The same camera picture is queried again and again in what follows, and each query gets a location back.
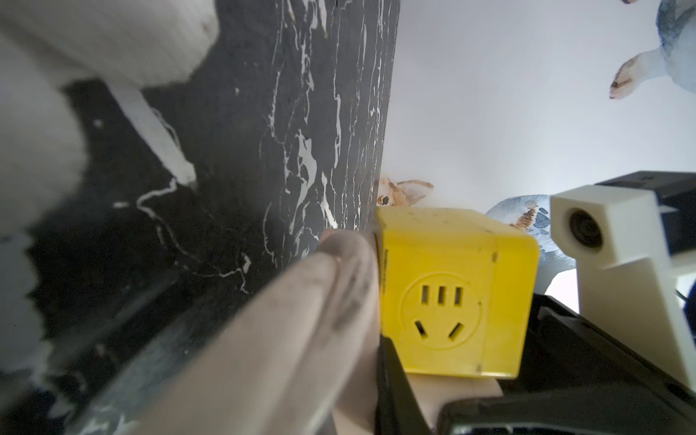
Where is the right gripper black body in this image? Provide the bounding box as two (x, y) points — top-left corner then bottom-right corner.
(434, 170), (696, 435)

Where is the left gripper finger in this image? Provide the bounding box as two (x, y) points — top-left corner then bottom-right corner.
(374, 335), (430, 435)

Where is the yellow cube socket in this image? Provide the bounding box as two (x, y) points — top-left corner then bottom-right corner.
(376, 208), (540, 379)

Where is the white fabric glove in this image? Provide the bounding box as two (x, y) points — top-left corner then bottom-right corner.
(1, 1), (219, 378)

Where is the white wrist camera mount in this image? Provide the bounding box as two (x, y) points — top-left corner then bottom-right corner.
(550, 185), (695, 390)

